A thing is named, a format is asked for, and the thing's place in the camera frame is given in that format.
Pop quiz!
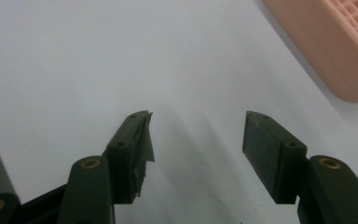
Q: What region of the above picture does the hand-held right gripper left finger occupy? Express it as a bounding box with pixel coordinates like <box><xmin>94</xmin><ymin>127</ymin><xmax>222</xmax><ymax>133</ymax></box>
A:
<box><xmin>57</xmin><ymin>110</ymin><xmax>156</xmax><ymax>224</ymax></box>

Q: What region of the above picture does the pink plastic basket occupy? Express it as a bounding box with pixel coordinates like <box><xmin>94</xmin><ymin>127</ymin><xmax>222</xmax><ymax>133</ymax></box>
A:
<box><xmin>262</xmin><ymin>0</ymin><xmax>358</xmax><ymax>104</ymax></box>

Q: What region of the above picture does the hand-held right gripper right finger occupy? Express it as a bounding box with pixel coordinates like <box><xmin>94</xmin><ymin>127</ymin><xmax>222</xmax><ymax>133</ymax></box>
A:
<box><xmin>241</xmin><ymin>110</ymin><xmax>358</xmax><ymax>224</ymax></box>

